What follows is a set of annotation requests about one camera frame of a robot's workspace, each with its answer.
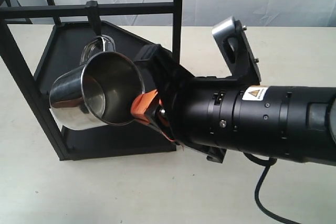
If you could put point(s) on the black plastic tray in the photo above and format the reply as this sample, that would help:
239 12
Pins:
112 141
65 44

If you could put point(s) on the black plastic peg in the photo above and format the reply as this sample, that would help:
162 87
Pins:
92 9

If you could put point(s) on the stainless steel mug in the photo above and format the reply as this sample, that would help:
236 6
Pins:
100 91

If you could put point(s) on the black metal rack frame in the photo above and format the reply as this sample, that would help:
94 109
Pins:
24 78

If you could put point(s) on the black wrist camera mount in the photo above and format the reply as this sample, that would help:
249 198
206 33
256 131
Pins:
232 42

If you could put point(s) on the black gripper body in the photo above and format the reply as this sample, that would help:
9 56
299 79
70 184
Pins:
186 103

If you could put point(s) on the black orange-padded gripper finger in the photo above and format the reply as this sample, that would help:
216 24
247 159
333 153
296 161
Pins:
148 110

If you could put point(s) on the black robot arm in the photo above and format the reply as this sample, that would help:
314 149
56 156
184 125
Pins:
285 122

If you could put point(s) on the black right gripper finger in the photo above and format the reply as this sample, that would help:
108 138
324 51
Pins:
155 59

